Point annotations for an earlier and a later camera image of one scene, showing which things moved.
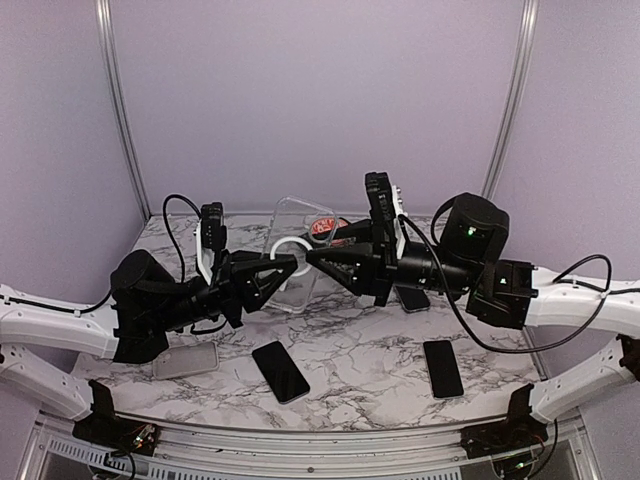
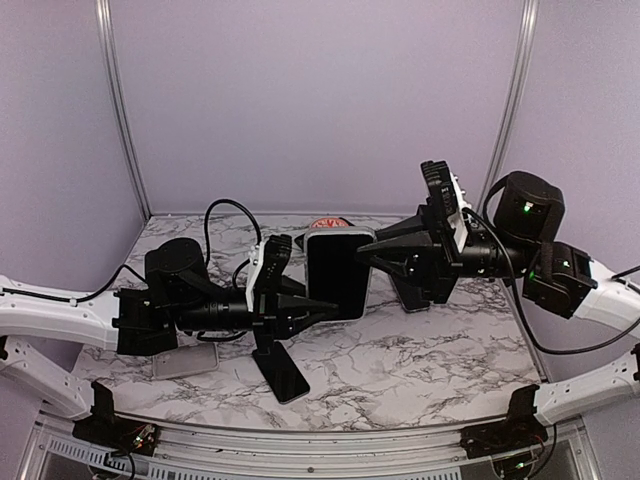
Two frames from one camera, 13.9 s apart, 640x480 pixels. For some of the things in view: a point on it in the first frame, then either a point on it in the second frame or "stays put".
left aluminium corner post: x=108 y=64 stays put
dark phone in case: x=412 y=299 stays put
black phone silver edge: x=280 y=372 stays put
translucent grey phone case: x=186 y=361 stays put
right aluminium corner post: x=513 y=98 stays put
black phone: x=443 y=370 -> x=333 y=275
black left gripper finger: x=245 y=263 -> x=291 y=286
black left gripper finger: x=256 y=290 -> x=297 y=313
